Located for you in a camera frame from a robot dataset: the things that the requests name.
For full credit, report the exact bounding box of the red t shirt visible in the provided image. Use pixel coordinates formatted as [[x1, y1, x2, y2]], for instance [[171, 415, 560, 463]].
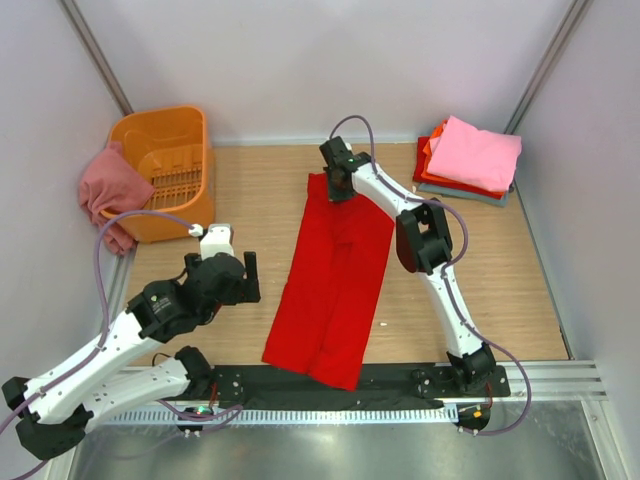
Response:
[[262, 174, 394, 391], [413, 136, 508, 200]]

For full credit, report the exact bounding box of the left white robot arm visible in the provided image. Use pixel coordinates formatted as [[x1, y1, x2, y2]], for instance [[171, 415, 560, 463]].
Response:
[[2, 252, 260, 460]]

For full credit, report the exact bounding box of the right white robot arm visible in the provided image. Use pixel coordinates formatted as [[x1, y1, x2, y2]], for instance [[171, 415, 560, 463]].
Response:
[[319, 136, 496, 393]]

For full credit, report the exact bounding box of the folded red t shirt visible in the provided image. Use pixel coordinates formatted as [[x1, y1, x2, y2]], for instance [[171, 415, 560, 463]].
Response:
[[413, 136, 508, 200]]

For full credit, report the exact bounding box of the folded pink t shirt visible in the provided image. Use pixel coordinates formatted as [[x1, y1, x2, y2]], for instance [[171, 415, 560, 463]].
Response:
[[426, 115, 522, 192]]

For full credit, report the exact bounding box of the orange plastic basket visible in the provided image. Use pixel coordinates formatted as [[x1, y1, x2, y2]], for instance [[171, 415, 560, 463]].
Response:
[[109, 105, 215, 226]]

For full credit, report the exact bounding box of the dusty pink t shirt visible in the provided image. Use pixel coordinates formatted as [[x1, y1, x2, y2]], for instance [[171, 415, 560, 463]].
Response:
[[77, 141, 155, 229]]

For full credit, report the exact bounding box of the folded grey t shirt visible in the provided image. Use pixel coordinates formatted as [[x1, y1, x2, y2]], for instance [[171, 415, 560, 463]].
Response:
[[417, 183, 509, 207]]

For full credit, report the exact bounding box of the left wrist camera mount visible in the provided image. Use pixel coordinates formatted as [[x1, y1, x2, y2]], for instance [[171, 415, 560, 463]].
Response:
[[188, 223, 235, 260]]

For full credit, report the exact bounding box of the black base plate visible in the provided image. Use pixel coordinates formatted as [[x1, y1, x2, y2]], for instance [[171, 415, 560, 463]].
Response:
[[213, 363, 511, 412]]

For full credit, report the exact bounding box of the white slotted cable duct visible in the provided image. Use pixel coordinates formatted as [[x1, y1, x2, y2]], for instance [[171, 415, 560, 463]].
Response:
[[105, 404, 459, 426]]

